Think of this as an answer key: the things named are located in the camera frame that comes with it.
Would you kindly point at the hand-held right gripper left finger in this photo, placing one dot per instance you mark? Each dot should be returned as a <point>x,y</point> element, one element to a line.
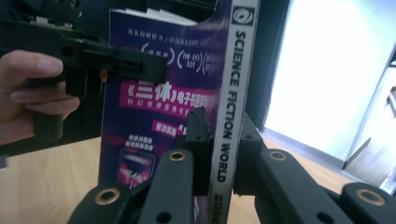
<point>199,133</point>

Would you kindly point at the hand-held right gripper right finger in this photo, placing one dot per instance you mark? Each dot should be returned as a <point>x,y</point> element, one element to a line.
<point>249,140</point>

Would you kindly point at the purple magazine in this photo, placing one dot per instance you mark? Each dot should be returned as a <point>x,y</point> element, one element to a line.
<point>146,118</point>

